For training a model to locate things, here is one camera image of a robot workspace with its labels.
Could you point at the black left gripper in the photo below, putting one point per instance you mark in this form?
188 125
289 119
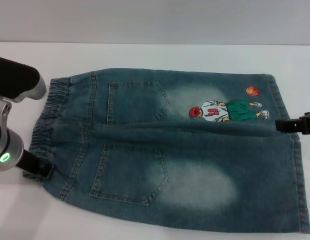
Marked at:
30 163

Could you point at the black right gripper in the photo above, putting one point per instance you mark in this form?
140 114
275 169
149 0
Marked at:
307 123

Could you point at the blue denim shorts with basketball print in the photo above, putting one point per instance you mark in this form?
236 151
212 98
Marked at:
194 162

